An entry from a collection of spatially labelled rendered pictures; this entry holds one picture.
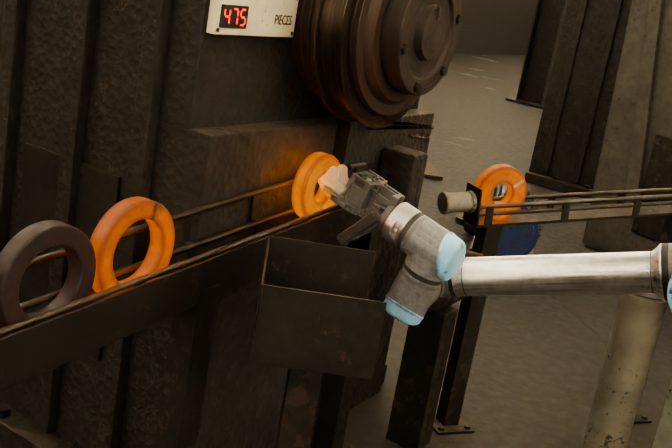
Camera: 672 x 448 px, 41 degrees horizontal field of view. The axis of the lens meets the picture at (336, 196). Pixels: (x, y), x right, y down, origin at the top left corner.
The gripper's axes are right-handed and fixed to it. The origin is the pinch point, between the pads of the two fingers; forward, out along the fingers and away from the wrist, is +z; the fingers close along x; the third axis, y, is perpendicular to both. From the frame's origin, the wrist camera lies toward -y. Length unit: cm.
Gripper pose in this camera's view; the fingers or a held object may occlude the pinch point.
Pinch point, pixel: (319, 178)
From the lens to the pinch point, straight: 199.2
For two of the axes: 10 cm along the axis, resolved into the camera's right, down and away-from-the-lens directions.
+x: -5.4, 1.3, -8.3
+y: 3.8, -8.4, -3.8
